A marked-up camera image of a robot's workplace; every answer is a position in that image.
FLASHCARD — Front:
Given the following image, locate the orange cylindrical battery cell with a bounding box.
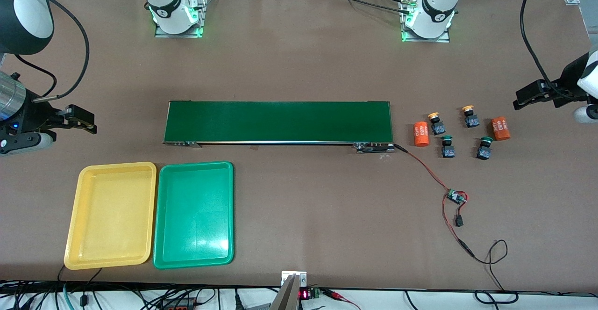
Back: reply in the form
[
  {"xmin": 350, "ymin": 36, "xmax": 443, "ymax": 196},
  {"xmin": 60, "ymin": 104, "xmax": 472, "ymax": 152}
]
[
  {"xmin": 490, "ymin": 116, "xmax": 511, "ymax": 141},
  {"xmin": 413, "ymin": 121, "xmax": 430, "ymax": 147}
]

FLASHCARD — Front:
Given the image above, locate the yellow push button switch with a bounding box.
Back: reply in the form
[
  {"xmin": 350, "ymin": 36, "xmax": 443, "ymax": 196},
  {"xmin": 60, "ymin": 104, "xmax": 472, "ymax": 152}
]
[
  {"xmin": 462, "ymin": 106, "xmax": 480, "ymax": 129},
  {"xmin": 427, "ymin": 112, "xmax": 446, "ymax": 136}
]

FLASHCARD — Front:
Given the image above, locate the green push button switch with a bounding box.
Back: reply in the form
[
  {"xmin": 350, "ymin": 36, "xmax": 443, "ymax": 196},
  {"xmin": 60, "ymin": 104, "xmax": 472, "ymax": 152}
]
[
  {"xmin": 440, "ymin": 135, "xmax": 456, "ymax": 159},
  {"xmin": 476, "ymin": 137, "xmax": 494, "ymax": 160}
]

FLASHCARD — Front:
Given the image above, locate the yellow plastic tray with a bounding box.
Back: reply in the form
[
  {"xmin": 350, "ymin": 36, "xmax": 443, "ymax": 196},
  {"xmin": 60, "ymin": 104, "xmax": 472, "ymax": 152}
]
[{"xmin": 64, "ymin": 162, "xmax": 157, "ymax": 271}]

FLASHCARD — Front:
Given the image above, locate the small green circuit board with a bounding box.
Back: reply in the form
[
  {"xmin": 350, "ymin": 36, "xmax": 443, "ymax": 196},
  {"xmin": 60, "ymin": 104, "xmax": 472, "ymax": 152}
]
[{"xmin": 446, "ymin": 188, "xmax": 468, "ymax": 205}]

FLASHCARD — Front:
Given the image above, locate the green plastic tray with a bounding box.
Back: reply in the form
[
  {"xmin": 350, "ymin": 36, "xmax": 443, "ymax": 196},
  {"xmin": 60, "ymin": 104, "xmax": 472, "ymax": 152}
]
[{"xmin": 153, "ymin": 161, "xmax": 235, "ymax": 270}]

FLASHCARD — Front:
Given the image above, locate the green conveyor belt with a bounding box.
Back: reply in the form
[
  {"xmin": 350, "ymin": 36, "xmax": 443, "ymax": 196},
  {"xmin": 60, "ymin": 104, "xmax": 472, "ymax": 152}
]
[{"xmin": 162, "ymin": 100, "xmax": 395, "ymax": 154}]

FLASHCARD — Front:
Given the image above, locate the black power strip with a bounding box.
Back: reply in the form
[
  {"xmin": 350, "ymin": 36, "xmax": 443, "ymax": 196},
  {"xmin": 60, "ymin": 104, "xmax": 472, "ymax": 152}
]
[{"xmin": 159, "ymin": 298, "xmax": 199, "ymax": 310}]

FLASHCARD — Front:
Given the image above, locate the red clip lead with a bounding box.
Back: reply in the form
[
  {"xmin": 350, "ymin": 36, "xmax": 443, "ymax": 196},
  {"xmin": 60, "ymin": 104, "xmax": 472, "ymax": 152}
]
[{"xmin": 321, "ymin": 289, "xmax": 361, "ymax": 310}]

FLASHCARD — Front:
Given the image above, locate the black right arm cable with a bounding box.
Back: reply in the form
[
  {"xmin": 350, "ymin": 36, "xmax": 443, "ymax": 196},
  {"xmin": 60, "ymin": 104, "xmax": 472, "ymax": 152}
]
[{"xmin": 0, "ymin": 0, "xmax": 90, "ymax": 102}]

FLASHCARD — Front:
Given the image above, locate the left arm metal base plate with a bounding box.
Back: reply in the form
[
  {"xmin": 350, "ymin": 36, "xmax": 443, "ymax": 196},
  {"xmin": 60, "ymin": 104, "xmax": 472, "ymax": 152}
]
[{"xmin": 401, "ymin": 0, "xmax": 450, "ymax": 43}]

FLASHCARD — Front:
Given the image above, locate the thin black looped cable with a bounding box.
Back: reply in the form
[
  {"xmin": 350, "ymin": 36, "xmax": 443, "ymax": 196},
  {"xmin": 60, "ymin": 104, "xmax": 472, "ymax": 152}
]
[{"xmin": 471, "ymin": 239, "xmax": 509, "ymax": 292}]

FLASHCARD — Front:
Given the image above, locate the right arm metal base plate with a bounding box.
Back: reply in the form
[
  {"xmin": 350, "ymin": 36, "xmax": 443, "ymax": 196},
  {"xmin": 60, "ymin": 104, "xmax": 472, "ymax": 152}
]
[{"xmin": 154, "ymin": 0, "xmax": 208, "ymax": 38}]

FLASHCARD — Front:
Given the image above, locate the black table cable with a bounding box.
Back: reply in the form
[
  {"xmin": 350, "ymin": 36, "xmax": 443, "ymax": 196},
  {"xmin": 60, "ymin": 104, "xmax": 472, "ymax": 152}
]
[{"xmin": 322, "ymin": 0, "xmax": 412, "ymax": 16}]

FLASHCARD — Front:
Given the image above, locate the grey camera stand bracket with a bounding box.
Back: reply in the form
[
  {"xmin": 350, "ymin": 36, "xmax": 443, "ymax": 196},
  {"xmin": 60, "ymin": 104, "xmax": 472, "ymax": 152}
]
[{"xmin": 271, "ymin": 271, "xmax": 307, "ymax": 310}]

